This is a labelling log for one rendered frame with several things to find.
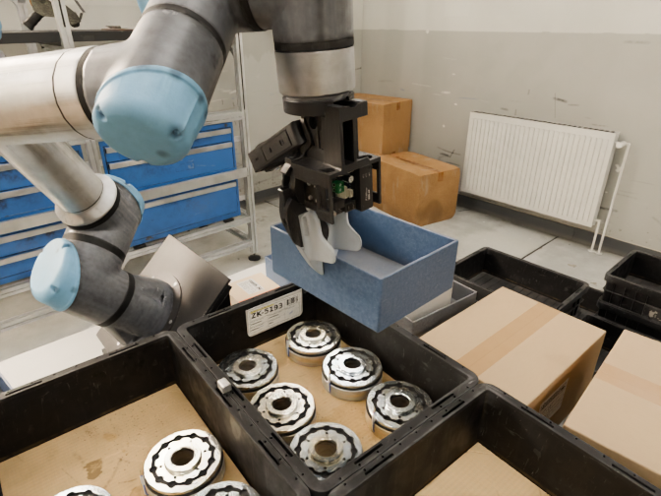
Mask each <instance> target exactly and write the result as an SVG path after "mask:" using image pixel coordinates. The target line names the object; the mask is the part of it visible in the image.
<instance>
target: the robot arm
mask: <svg viewBox="0 0 661 496"><path fill-rule="evenodd" d="M137 2H138V5H139V8H140V10H141V12H142V15H141V17H140V19H139V20H138V23H137V25H136V27H135V29H134V30H133V32H132V34H131V36H130V37H129V38H128V39H127V40H125V41H122V42H115V43H108V44H102V45H92V46H85V47H77V48H70V49H63V50H56V51H48V52H41V53H35V54H28V55H20V56H13V57H7V56H6V55H5V54H4V53H3V51H2V50H1V49H0V156H2V157H4V158H5V159H6V160H7V161H8V162H9V163H10V164H12V165H13V166H14V167H15V168H16V169H17V170H18V171H19V172H20V173H22V174H23V175H24V177H25V178H26V179H27V180H28V181H30V182H31V183H32V184H33V185H34V186H35V187H36V188H37V189H39V190H40V191H41V192H42V193H43V194H44V195H45V196H46V197H47V198H49V199H50V200H51V201H52V202H53V203H54V204H55V213H56V215H57V216H58V218H59V219H60V220H61V221H62V222H63V223H65V224H66V225H67V228H66V230H65V232H64V234H63V237H62V238H56V239H54V240H52V241H50V242H49V243H48V244H47V245H46V246H45V247H44V248H43V252H42V253H40V254H39V255H38V257H37V259H36V261H35V263H34V266H33V268H32V272H31V276H30V289H31V293H32V295H33V297H34V298H35V299H36V300H37V301H39V302H41V303H43V304H45V305H47V306H50V307H51V308H52V309H54V310H56V311H59V312H61V311H62V312H64V313H67V314H69V315H72V316H74V317H77V318H79V319H82V320H85V321H87V322H90V323H92V324H95V325H97V326H100V327H102V328H103V329H104V330H105V331H107V332H108V333H109V334H110V335H112V336H113V337H114V338H115V339H116V340H117V341H118V342H120V343H121V344H123V345H128V344H131V343H133V342H136V341H140V340H143V339H145V338H148V337H151V336H153V335H156V334H158V333H160V332H161V330H162V329H163V327H164V326H165V324H166V322H167V320H168V318H169V316H170V313H171V310H172V306H173V290H172V288H171V286H170V284H169V283H167V282H165V281H163V280H161V279H157V278H149V277H142V276H135V275H132V274H130V273H128V272H126V271H124V270H122V265H123V263H124V260H125V258H126V255H127V253H128V250H129V248H130V245H131V243H132V240H133V238H134V235H135V233H136V230H137V228H138V226H139V225H140V223H141V221H142V218H143V212H144V209H145V202H144V199H143V197H142V195H141V194H140V192H139V191H138V190H137V189H136V188H135V187H134V186H133V185H131V184H127V183H126V182H125V180H123V179H121V178H119V177H116V176H113V175H109V174H100V173H94V172H93V171H92V170H91V168H90V167H89V166H88V165H87V164H86V163H85V162H84V160H83V159H82V158H81V157H80V156H79V155H78V154H77V153H76V151H75V150H74V149H73V148H72V147H71V146H70V145H69V144H68V141H83V140H99V139H102V140H103V141H104V142H105V143H106V144H107V145H108V146H109V147H110V148H112V149H113V150H114V151H116V152H117V153H119V154H121V155H123V156H125V157H127V158H129V159H132V160H135V161H140V160H144V161H146V162H147V163H149V164H151V165H168V164H173V163H175V162H178V161H179V160H181V159H183V158H184V157H185V156H186V155H187V154H188V152H189V151H190V149H191V148H192V145H193V143H194V141H195V140H196V139H197V137H198V134H199V132H200V131H201V129H202V128H203V126H204V124H205V122H206V119H207V116H208V110H209V109H208V107H209V104H210V100H211V97H212V95H213V92H214V89H215V87H216V84H217V81H218V79H219V76H220V73H221V71H222V68H223V66H224V64H225V61H226V58H227V56H228V53H229V50H230V48H231V45H232V43H233V40H234V37H235V34H236V33H238V32H255V31H267V30H272V36H273V42H274V56H275V65H276V73H277V81H278V90H279V92H280V93H281V94H282V95H283V97H282V102H283V111H284V112H285V113H287V114H289V115H294V116H301V119H300V120H296V121H292V122H290V123H289V124H288V125H286V126H285V127H284V128H282V129H281V130H279V131H278V132H277V133H275V134H274V135H273V136H271V137H270V138H268V139H267V140H266V141H264V142H261V143H260V144H258V145H257V146H256V148H255V149H253V150H252V151H251V152H249V153H248V156H249V159H250V161H251V163H252V165H253V168H254V170H255V172H256V173H257V172H260V171H265V172H270V171H273V170H278V169H280V168H281V167H282V169H281V170H280V173H282V180H281V186H282V187H281V188H278V189H277V191H278V194H279V214H280V218H281V221H282V224H283V226H284V228H285V229H286V231H287V233H288V235H289V236H290V238H291V240H292V242H293V243H294V244H295V245H296V247H297V249H298V250H299V252H300V253H301V255H302V256H303V258H304V259H305V260H306V262H307V263H308V264H309V266H310V267H311V268H312V269H314V270H315V271H316V272H317V273H319V274H320V275H323V274H324V273H325V270H324V262H325V263H330V264H333V263H334V262H335V260H336V256H337V252H338V249H339V250H348V251H359V250H360V249H361V246H362V240H361V237H360V235H359V234H358V233H357V232H356V231H355V230H354V229H353V228H352V227H351V225H350V224H349V221H348V212H350V211H352V210H354V209H355V210H358V211H360V212H363V211H365V210H368V209H370V208H372V207H373V202H375V203H378V204H380V203H381V202H382V186H381V157H380V156H378V155H372V154H368V153H364V152H361V151H359V149H358V121H357V118H359V117H362V116H366V115H368V100H364V99H358V98H354V91H353V89H354V88H355V59H354V28H353V1H352V0H137ZM372 168H373V169H376V170H377V192H376V191H373V175H372ZM306 208H308V209H311V210H313V211H315V212H313V211H307V210H306Z"/></svg>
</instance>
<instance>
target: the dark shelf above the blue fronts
mask: <svg viewBox="0 0 661 496"><path fill-rule="evenodd" d="M132 32H133V30H131V31H121V30H71V33H72V37H73V41H111V40H127V39H128V38H129V37H130V36H131V34H132ZM10 43H41V44H49V45H57V46H62V45H61V37H60V33H59V31H58V30H44V31H2V37H1V39H0V44H10Z"/></svg>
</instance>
